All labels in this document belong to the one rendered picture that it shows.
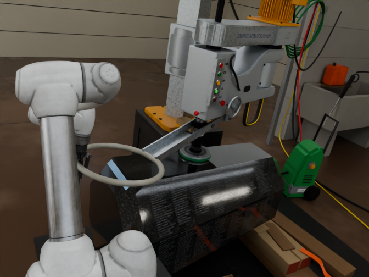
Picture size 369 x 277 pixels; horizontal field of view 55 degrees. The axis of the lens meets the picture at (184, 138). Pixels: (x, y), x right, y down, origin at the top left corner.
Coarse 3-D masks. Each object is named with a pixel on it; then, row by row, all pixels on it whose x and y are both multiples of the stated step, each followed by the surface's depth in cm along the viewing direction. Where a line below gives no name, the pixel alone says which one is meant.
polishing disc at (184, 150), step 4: (188, 144) 248; (184, 148) 241; (188, 148) 242; (204, 148) 245; (184, 152) 235; (188, 152) 236; (192, 152) 237; (204, 152) 240; (208, 152) 241; (188, 156) 232; (192, 156) 232; (196, 156) 233; (200, 156) 234; (204, 156) 234; (208, 156) 236
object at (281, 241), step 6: (258, 228) 275; (264, 228) 277; (270, 228) 278; (276, 228) 279; (270, 234) 271; (276, 234) 272; (282, 234) 273; (276, 240) 266; (282, 240) 267; (288, 240) 268; (282, 246) 260; (288, 246) 261
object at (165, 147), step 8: (192, 120) 234; (216, 120) 235; (224, 120) 242; (184, 128) 230; (200, 128) 226; (208, 128) 231; (168, 136) 221; (176, 136) 226; (184, 136) 226; (192, 136) 221; (152, 144) 212; (160, 144) 218; (168, 144) 219; (176, 144) 212; (184, 144) 218; (152, 152) 213; (160, 152) 212; (168, 152) 208; (160, 160) 206
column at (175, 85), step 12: (180, 0) 274; (192, 0) 269; (204, 0) 270; (180, 12) 277; (192, 12) 272; (204, 12) 276; (192, 24) 275; (180, 84) 296; (168, 96) 306; (180, 96) 300; (168, 108) 310
